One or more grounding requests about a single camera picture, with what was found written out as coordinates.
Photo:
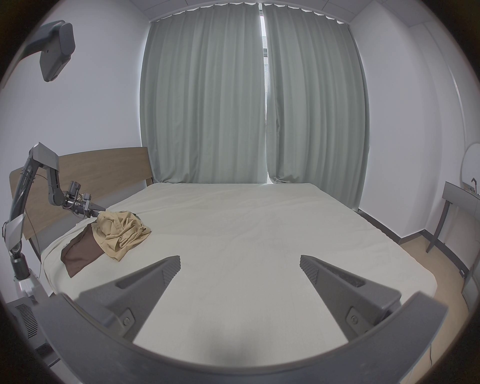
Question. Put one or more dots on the tan garment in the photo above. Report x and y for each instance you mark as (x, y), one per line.
(120, 236)

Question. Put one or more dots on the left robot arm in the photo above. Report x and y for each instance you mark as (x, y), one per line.
(17, 195)

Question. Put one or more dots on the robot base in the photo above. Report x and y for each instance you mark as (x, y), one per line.
(26, 318)

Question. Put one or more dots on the bed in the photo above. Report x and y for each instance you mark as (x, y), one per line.
(243, 232)

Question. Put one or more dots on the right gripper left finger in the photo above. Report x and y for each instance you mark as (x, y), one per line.
(150, 285)

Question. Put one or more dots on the brown garment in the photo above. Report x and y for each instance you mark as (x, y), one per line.
(80, 255)

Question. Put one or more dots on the grey-green curtain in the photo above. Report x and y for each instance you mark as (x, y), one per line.
(315, 101)
(202, 93)

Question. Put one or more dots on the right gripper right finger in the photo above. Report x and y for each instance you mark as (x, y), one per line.
(333, 288)

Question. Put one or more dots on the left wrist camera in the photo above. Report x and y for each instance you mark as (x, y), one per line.
(87, 197)

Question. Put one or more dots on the grey small table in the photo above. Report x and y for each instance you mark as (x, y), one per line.
(455, 197)

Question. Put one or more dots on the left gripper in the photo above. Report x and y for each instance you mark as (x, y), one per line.
(81, 212)

